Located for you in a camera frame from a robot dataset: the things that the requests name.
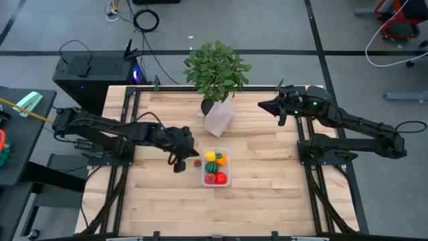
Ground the yellow stick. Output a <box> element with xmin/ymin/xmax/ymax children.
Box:
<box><xmin>0</xmin><ymin>96</ymin><xmax>54</xmax><ymax>124</ymax></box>

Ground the red and black cart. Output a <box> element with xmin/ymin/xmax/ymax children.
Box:
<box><xmin>374</xmin><ymin>0</ymin><xmax>428</xmax><ymax>40</ymax></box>

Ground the white cable bundle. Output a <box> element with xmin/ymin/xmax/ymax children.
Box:
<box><xmin>106</xmin><ymin>0</ymin><xmax>121</xmax><ymax>22</ymax></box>

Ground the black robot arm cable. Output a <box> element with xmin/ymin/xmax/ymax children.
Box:
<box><xmin>394</xmin><ymin>120</ymin><xmax>428</xmax><ymax>135</ymax></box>
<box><xmin>134</xmin><ymin>110</ymin><xmax>165</xmax><ymax>128</ymax></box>

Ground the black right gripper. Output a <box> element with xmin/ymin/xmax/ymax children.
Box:
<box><xmin>257</xmin><ymin>78</ymin><xmax>302</xmax><ymax>127</ymax></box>

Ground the beige cloth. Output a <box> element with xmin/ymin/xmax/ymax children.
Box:
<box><xmin>203</xmin><ymin>99</ymin><xmax>235</xmax><ymax>138</ymax></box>

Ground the black floor box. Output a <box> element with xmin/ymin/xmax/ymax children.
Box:
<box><xmin>132</xmin><ymin>0</ymin><xmax>181</xmax><ymax>5</ymax></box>

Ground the orange and green object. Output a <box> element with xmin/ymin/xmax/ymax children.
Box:
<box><xmin>0</xmin><ymin>129</ymin><xmax>13</xmax><ymax>168</ymax></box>

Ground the teal stapler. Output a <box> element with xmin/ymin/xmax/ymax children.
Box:
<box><xmin>13</xmin><ymin>91</ymin><xmax>44</xmax><ymax>118</ymax></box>

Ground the black side desk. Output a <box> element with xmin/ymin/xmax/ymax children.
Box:
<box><xmin>0</xmin><ymin>86</ymin><xmax>88</xmax><ymax>241</ymax></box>

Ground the clear plastic tupperware container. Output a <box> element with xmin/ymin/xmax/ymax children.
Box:
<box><xmin>201</xmin><ymin>147</ymin><xmax>231</xmax><ymax>187</ymax></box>

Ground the black computer tower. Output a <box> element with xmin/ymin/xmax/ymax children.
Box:
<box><xmin>52</xmin><ymin>39</ymin><xmax>148</xmax><ymax>113</ymax></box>

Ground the black coiled floor cable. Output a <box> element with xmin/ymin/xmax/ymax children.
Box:
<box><xmin>133</xmin><ymin>9</ymin><xmax>161</xmax><ymax>33</ymax></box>

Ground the long white floor cable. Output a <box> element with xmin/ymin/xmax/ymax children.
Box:
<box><xmin>364</xmin><ymin>0</ymin><xmax>428</xmax><ymax>68</ymax></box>

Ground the grey chair base leg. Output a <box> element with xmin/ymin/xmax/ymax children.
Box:
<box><xmin>383</xmin><ymin>90</ymin><xmax>428</xmax><ymax>102</ymax></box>

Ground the green artificial plant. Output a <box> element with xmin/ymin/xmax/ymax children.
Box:
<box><xmin>183</xmin><ymin>39</ymin><xmax>252</xmax><ymax>103</ymax></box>

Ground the black plant pot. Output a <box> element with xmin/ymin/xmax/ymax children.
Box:
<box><xmin>200</xmin><ymin>98</ymin><xmax>215</xmax><ymax>117</ymax></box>

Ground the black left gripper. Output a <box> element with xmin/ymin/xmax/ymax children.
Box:
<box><xmin>163</xmin><ymin>125</ymin><xmax>201</xmax><ymax>174</ymax></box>

